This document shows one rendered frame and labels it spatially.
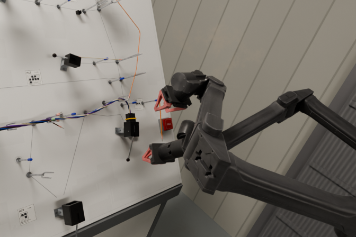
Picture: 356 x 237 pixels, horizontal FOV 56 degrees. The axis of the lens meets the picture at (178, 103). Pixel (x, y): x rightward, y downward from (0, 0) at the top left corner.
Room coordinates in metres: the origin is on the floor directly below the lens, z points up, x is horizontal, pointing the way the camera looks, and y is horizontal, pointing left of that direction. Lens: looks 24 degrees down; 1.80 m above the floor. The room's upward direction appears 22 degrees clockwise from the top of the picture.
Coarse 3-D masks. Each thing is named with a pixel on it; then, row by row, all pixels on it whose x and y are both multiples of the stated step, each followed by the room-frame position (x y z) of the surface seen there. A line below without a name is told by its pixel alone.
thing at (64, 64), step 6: (54, 54) 0.98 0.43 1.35; (66, 54) 1.02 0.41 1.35; (72, 54) 1.02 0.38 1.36; (66, 60) 1.00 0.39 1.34; (72, 60) 1.01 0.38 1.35; (78, 60) 1.03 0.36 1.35; (60, 66) 1.03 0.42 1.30; (66, 66) 1.04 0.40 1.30; (72, 66) 1.02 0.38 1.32; (78, 66) 1.02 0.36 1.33
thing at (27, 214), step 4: (32, 204) 0.74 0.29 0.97; (20, 208) 0.71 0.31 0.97; (24, 208) 0.72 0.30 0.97; (28, 208) 0.73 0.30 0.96; (32, 208) 0.74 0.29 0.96; (20, 212) 0.71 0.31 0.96; (24, 212) 0.71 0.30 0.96; (28, 212) 0.72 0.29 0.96; (32, 212) 0.73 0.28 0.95; (20, 216) 0.70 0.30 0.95; (24, 216) 0.71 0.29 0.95; (28, 216) 0.72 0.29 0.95; (32, 216) 0.72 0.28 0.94; (20, 220) 0.69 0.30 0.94; (24, 220) 0.70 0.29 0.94; (28, 220) 0.71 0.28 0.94; (32, 220) 0.72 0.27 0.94; (20, 224) 0.69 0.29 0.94; (24, 224) 0.70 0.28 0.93
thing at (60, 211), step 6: (66, 204) 0.77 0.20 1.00; (72, 204) 0.76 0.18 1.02; (78, 204) 0.77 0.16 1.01; (54, 210) 0.78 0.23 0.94; (60, 210) 0.78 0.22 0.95; (66, 210) 0.75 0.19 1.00; (72, 210) 0.75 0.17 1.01; (78, 210) 0.76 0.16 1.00; (66, 216) 0.74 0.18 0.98; (72, 216) 0.74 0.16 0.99; (78, 216) 0.75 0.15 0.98; (84, 216) 0.76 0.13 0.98; (66, 222) 0.74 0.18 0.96; (72, 222) 0.73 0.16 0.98; (78, 222) 0.74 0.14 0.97
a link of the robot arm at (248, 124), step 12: (288, 96) 1.14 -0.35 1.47; (264, 108) 1.11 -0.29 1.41; (276, 108) 1.11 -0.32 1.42; (252, 120) 1.05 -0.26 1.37; (264, 120) 1.06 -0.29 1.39; (276, 120) 1.10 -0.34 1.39; (228, 132) 0.99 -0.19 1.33; (240, 132) 1.00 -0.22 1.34; (252, 132) 1.02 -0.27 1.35; (228, 144) 0.95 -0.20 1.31
